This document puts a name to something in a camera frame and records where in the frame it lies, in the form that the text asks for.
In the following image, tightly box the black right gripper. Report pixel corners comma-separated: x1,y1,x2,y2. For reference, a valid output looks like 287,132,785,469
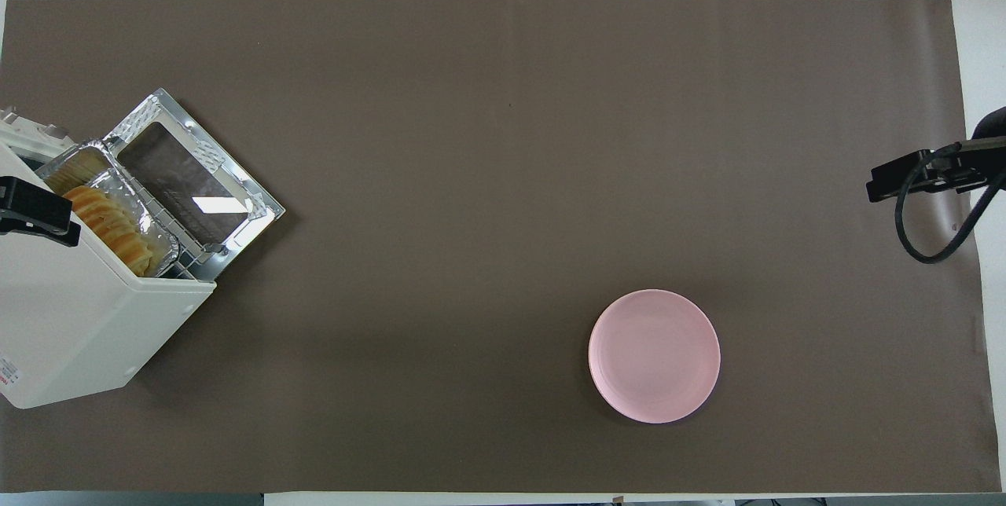
866,148,985,204

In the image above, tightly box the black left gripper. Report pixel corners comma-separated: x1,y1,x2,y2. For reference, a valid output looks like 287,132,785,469
0,175,83,248

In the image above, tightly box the yellow sliced bread loaf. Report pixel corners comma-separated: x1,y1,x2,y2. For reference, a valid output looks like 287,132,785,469
63,185,156,276

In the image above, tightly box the aluminium foil tray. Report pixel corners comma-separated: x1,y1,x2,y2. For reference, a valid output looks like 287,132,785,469
35,138,182,278

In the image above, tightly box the cream toaster oven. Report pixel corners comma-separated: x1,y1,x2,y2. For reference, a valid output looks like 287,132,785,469
0,88,286,410

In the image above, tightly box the glass oven door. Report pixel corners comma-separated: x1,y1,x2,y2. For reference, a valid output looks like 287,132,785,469
102,88,286,281

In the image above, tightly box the pink round plate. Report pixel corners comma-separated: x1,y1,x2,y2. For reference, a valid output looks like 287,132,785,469
588,289,721,424

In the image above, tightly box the brown table mat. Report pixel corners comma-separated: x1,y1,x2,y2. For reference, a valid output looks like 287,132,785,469
0,0,1004,494

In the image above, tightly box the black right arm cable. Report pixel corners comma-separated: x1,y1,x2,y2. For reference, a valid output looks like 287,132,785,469
894,137,1006,266

